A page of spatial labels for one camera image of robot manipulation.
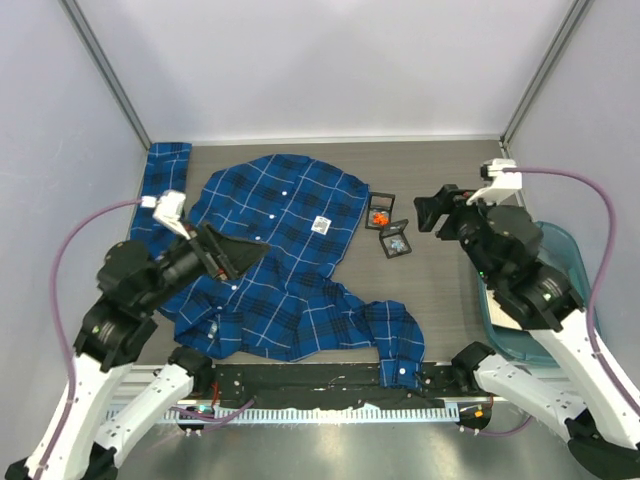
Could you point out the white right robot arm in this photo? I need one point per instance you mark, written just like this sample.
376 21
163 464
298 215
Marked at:
503 242

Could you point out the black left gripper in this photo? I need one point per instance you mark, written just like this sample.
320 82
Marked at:
226 255

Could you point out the white slotted cable duct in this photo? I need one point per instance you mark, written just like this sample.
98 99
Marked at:
366 414

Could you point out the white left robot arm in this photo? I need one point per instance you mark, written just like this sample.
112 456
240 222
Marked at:
80 442

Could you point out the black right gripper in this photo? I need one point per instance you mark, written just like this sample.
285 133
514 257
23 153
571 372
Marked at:
430 209

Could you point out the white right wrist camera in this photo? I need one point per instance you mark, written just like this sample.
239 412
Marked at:
502 180

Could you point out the teal plastic bin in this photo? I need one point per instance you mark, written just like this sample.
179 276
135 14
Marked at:
540 293

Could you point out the orange leaf brooch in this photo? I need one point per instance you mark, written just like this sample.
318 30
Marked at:
380 219

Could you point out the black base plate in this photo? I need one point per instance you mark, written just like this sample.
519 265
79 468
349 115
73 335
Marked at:
331 386

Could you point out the black square frame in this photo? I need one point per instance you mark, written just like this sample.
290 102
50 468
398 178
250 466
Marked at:
378 202

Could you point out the blue plaid shirt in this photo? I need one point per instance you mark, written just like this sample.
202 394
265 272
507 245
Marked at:
287 307

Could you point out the small black tilted frame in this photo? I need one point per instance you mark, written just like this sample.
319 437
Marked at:
394 230

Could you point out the silver blue leaf brooch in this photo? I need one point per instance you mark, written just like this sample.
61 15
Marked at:
398 245

